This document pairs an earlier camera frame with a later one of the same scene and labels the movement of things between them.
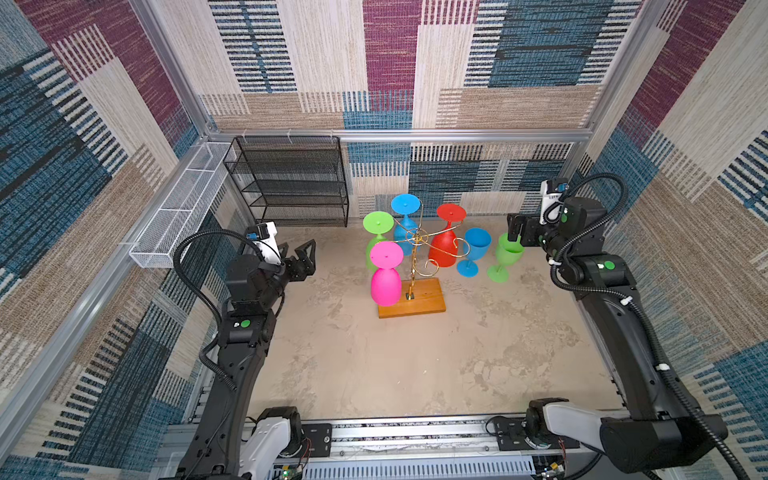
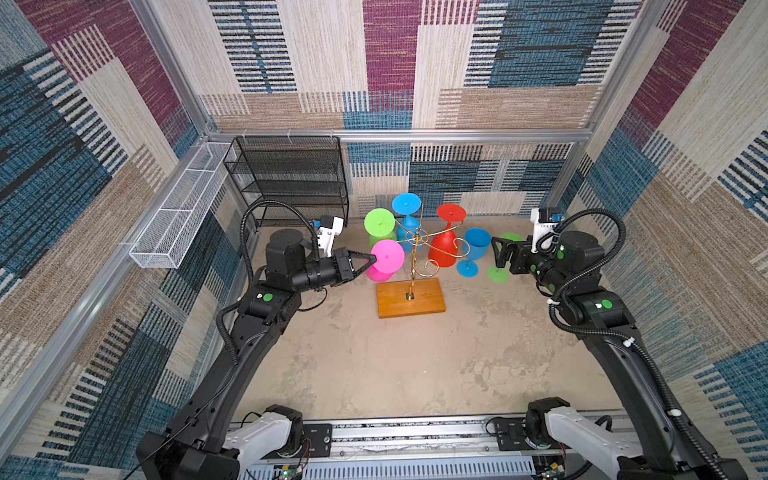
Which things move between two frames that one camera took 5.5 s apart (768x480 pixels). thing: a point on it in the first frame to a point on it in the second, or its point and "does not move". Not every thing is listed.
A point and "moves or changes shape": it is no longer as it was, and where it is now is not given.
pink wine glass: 386,282 moves or changes shape
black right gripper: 529,223 to 520,252
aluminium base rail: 445,447 does not move
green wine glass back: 379,223 does not move
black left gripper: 304,266 to 342,266
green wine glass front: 509,253 does not move
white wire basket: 182,210 does not move
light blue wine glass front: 479,240 does not move
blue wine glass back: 406,232 does not move
